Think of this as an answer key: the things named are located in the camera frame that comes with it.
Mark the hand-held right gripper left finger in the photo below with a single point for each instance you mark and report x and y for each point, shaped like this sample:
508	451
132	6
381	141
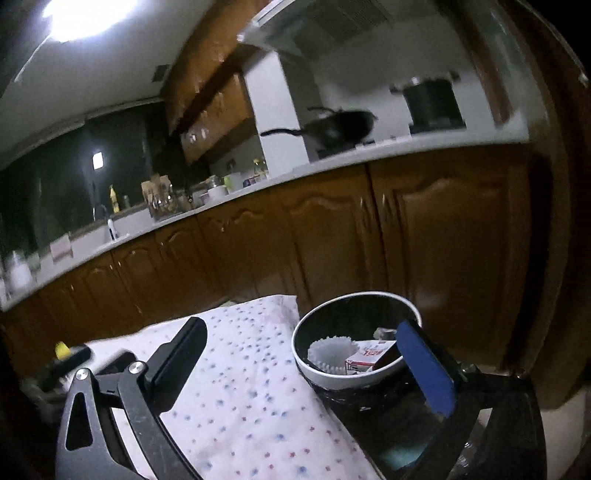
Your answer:
180	355

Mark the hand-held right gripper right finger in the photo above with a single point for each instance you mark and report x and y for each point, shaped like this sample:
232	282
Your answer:
425	364

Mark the silver foil wrapper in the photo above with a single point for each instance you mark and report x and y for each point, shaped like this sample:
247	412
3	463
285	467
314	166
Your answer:
385	333

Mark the red snack wrapper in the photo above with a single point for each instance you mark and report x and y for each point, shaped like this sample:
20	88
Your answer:
367	357

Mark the white paper cupcake liner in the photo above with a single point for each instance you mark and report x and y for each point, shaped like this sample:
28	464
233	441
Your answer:
328	353

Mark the white bowl black inside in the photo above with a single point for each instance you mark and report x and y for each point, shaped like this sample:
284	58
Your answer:
323	323

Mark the black side table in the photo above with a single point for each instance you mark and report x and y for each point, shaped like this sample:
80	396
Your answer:
392	417

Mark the dotted white tablecloth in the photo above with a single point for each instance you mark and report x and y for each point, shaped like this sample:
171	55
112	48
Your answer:
258	392

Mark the kitchen faucet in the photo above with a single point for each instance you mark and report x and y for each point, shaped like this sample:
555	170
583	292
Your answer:
99	216

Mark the brown wooden kitchen cabinets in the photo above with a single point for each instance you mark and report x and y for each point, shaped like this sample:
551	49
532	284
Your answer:
323	230

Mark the yellow bottle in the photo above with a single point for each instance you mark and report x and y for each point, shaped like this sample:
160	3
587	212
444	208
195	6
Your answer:
112	198

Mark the dark window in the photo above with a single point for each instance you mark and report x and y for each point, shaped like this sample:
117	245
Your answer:
69	175

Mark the white kitchen countertop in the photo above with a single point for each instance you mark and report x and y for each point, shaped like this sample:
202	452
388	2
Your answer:
286	173

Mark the black wok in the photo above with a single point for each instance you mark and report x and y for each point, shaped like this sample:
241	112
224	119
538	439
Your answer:
339	127

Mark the black cooking pot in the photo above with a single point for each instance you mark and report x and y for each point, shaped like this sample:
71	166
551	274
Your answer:
427	99

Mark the ceiling lamp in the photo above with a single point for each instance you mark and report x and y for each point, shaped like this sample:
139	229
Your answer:
87	14

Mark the range hood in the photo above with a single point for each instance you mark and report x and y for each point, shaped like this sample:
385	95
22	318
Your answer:
323	23

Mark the brown wooden wall cabinets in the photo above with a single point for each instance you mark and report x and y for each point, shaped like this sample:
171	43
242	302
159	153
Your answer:
212	83

